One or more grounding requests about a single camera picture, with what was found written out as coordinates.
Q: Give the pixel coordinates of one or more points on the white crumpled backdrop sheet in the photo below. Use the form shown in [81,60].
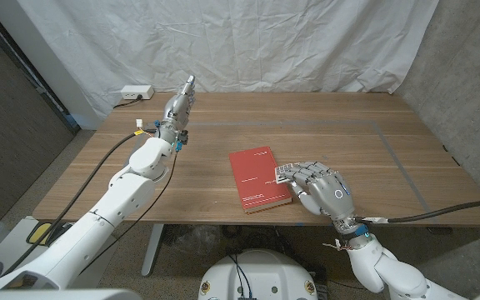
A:
[223,46]

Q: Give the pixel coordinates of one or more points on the white pocket calculator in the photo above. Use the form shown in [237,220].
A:
[280,173]

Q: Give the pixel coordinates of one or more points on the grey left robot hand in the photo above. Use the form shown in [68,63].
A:
[176,116]

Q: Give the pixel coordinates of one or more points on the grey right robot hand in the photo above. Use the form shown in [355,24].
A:
[331,196]

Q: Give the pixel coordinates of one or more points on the yellow foot pedal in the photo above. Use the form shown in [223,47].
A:
[39,233]

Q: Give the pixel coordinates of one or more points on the white power strip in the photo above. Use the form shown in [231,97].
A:
[136,91]

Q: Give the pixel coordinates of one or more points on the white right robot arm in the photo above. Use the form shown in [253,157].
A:
[373,262]

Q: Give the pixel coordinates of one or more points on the white table leg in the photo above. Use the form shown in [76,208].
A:
[151,250]

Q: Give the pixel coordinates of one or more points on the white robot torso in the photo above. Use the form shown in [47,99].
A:
[258,275]

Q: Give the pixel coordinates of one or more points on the white floor platform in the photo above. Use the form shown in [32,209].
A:
[11,246]

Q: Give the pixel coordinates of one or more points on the red book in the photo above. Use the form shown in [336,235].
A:
[252,179]

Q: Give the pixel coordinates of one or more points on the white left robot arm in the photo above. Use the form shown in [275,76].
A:
[119,200]

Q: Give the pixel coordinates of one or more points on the dark brown door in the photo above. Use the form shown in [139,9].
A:
[11,133]

